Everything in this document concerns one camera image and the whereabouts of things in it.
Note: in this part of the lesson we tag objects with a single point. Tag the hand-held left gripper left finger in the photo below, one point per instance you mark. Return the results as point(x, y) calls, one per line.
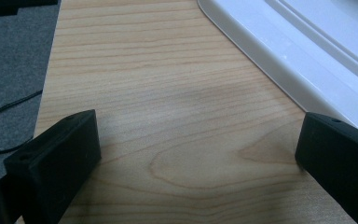
point(54, 168)

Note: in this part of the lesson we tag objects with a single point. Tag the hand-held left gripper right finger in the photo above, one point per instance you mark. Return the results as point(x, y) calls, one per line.
point(338, 165)

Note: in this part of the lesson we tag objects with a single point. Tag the white plastic storage box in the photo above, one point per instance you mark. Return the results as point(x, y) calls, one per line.
point(304, 49)

